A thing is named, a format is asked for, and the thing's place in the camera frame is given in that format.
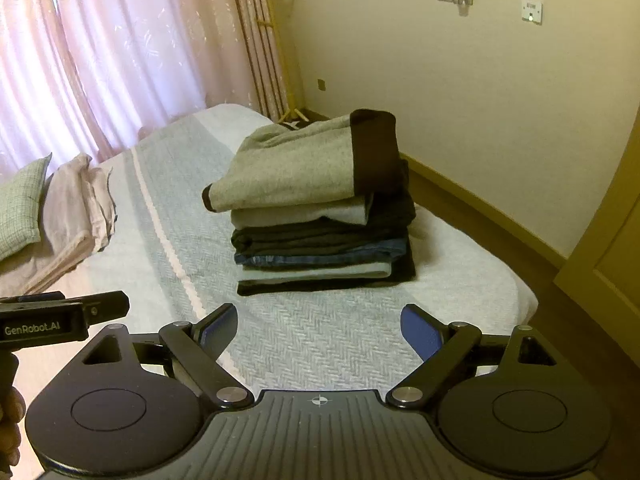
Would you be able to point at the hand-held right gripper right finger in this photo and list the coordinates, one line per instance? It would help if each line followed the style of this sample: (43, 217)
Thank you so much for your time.
(420, 331)

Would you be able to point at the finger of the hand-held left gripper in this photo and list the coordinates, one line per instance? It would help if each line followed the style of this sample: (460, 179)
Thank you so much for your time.
(107, 306)

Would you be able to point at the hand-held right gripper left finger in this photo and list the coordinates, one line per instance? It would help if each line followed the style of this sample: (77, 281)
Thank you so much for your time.
(220, 329)

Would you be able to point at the grey black sweatshirt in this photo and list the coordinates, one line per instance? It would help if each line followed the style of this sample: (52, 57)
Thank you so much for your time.
(295, 165)

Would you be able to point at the stack of folded clothes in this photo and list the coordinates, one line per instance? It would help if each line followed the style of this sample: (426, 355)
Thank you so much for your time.
(390, 210)

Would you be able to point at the person's left hand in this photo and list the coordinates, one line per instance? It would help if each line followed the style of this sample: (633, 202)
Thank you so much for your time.
(10, 425)

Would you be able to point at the folded beige blanket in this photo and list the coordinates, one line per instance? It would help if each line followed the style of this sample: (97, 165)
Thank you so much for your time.
(75, 215)

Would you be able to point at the folded black pants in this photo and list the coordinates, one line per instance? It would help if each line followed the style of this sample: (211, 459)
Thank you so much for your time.
(325, 287)

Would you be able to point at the folded light grey garment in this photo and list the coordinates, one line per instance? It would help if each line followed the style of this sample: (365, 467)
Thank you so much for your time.
(315, 271)

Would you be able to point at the green checked pillow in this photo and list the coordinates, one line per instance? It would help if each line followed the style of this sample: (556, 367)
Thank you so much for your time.
(20, 205)

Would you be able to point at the folded blue jeans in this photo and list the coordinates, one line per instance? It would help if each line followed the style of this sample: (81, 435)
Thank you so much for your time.
(320, 256)

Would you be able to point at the wooden baseboard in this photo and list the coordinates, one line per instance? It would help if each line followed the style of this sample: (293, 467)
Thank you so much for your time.
(475, 195)

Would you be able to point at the wooden door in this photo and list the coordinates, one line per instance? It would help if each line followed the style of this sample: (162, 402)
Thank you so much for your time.
(610, 240)

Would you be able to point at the sheer pink curtain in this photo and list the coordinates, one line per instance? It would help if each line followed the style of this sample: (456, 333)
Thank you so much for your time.
(100, 50)

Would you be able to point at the wooden coat rack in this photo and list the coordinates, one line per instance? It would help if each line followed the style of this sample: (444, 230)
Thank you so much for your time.
(272, 45)

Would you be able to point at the white wall switch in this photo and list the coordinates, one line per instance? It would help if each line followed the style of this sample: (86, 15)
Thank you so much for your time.
(531, 10)

